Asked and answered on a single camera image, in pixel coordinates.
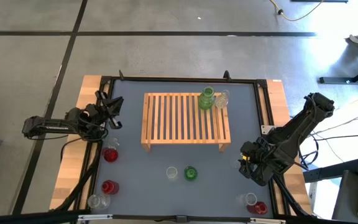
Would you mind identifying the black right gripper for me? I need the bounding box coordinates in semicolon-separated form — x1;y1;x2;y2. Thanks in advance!
238;136;291;187

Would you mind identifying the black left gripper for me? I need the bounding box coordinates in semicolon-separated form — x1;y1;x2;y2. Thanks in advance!
82;90;124;131

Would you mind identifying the red glass vase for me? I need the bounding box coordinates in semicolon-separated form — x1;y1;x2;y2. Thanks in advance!
100;179;121;196
101;147;119;164
246;200;269;216

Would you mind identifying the round green glass vase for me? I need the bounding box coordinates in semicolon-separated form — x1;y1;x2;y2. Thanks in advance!
183;165;199;182

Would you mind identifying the wide clear glass vase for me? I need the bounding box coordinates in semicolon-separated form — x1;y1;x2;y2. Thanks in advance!
86;193;112;210

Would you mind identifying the wooden slatted shelf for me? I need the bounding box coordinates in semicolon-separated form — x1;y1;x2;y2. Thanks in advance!
140;91;232;153

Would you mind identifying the grey table mat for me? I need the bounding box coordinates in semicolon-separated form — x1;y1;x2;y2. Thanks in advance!
91;79;275;218

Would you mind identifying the large green glass vase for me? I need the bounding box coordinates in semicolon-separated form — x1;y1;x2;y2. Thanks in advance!
197;85;216;111

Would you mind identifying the dark office desk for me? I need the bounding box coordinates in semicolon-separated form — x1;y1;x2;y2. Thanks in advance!
303;158;358;224

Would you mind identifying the black desk leg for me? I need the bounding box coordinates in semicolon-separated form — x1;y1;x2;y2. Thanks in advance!
318;60;358;85

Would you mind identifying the black beam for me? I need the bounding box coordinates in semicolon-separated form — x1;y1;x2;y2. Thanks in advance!
0;210;91;224

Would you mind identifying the black cable sleeve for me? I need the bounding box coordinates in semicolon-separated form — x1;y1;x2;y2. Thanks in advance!
50;139;104;214
270;174;312;218

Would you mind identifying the white metal bracket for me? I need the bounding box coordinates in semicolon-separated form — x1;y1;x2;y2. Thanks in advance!
260;124;275;136

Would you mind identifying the black metal table frame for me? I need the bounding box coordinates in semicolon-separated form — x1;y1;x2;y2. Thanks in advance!
75;70;291;223

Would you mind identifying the black cable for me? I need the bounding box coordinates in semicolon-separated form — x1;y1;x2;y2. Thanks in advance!
314;133;358;142

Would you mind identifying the yellow extension cable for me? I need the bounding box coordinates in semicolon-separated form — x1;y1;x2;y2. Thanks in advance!
268;0;324;22

